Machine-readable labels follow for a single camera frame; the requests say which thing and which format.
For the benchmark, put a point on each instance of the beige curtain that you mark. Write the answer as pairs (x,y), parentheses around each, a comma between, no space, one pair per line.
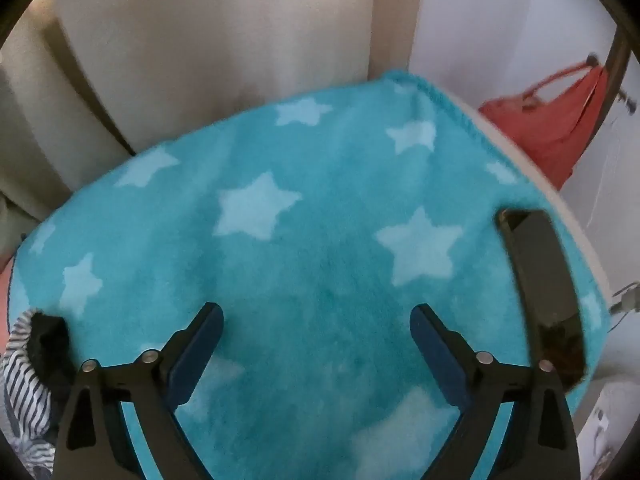
(200,60)

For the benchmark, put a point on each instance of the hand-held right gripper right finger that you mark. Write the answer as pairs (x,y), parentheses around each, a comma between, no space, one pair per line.
(440,355)

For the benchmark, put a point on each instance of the red bag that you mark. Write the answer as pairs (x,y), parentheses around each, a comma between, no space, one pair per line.
(540,130)

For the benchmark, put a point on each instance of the black smartphone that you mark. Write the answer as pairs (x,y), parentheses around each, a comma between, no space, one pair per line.
(540,270)

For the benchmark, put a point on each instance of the teal star printed blanket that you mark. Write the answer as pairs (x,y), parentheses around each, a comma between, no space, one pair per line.
(320,260)

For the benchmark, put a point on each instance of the metal rack pole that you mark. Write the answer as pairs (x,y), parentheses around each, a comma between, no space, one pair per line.
(620,60)

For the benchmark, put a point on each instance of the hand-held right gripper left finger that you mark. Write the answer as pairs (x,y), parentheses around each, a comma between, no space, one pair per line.
(200,355)

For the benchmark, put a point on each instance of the black striped pants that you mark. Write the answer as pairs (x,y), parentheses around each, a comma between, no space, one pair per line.
(20,385)

